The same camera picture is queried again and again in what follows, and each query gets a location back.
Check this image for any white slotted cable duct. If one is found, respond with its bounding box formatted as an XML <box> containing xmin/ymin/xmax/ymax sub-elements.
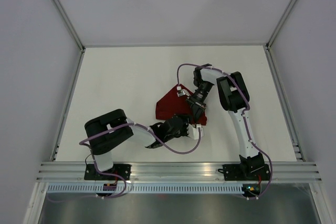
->
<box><xmin>47</xmin><ymin>183</ymin><xmax>243</xmax><ymax>194</ymax></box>

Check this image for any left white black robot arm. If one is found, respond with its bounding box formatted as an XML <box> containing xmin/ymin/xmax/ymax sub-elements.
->
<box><xmin>82</xmin><ymin>109</ymin><xmax>202</xmax><ymax>180</ymax></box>

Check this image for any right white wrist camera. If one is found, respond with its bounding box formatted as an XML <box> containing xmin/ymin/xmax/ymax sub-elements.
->
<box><xmin>176</xmin><ymin>86</ymin><xmax>190</xmax><ymax>97</ymax></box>

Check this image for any aluminium frame post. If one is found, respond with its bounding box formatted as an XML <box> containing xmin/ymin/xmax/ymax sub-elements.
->
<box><xmin>51</xmin><ymin>0</ymin><xmax>85</xmax><ymax>52</ymax></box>
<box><xmin>265</xmin><ymin>0</ymin><xmax>299</xmax><ymax>50</ymax></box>

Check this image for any right aluminium frame post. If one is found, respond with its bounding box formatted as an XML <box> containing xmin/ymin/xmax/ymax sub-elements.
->
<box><xmin>265</xmin><ymin>0</ymin><xmax>299</xmax><ymax>50</ymax></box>

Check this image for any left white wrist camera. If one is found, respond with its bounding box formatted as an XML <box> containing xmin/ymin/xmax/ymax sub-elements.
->
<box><xmin>187</xmin><ymin>124</ymin><xmax>204</xmax><ymax>140</ymax></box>

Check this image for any left aluminium frame post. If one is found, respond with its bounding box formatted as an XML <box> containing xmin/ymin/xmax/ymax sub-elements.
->
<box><xmin>51</xmin><ymin>0</ymin><xmax>85</xmax><ymax>52</ymax></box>

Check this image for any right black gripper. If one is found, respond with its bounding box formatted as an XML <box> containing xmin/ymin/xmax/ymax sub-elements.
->
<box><xmin>185</xmin><ymin>80</ymin><xmax>213</xmax><ymax>123</ymax></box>

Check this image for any dark red cloth napkin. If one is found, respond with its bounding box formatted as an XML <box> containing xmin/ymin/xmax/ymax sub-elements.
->
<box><xmin>155</xmin><ymin>84</ymin><xmax>195</xmax><ymax>124</ymax></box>

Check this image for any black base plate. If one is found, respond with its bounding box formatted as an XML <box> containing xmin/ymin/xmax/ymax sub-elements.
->
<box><xmin>217</xmin><ymin>164</ymin><xmax>271</xmax><ymax>182</ymax></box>
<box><xmin>84</xmin><ymin>164</ymin><xmax>131</xmax><ymax>181</ymax></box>

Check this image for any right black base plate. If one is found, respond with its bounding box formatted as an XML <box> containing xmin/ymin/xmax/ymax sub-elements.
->
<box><xmin>217</xmin><ymin>164</ymin><xmax>271</xmax><ymax>182</ymax></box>

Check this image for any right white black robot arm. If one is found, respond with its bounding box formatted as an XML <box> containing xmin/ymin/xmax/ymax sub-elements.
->
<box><xmin>186</xmin><ymin>64</ymin><xmax>272</xmax><ymax>180</ymax></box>

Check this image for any aluminium front rail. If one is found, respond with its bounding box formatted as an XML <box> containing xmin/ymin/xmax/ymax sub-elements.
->
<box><xmin>36</xmin><ymin>162</ymin><xmax>322</xmax><ymax>183</ymax></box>

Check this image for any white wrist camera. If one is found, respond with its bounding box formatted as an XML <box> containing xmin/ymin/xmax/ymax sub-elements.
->
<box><xmin>187</xmin><ymin>124</ymin><xmax>204</xmax><ymax>140</ymax></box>
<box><xmin>176</xmin><ymin>86</ymin><xmax>190</xmax><ymax>97</ymax></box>

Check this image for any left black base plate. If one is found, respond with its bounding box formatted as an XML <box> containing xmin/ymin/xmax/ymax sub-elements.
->
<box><xmin>84</xmin><ymin>164</ymin><xmax>131</xmax><ymax>181</ymax></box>

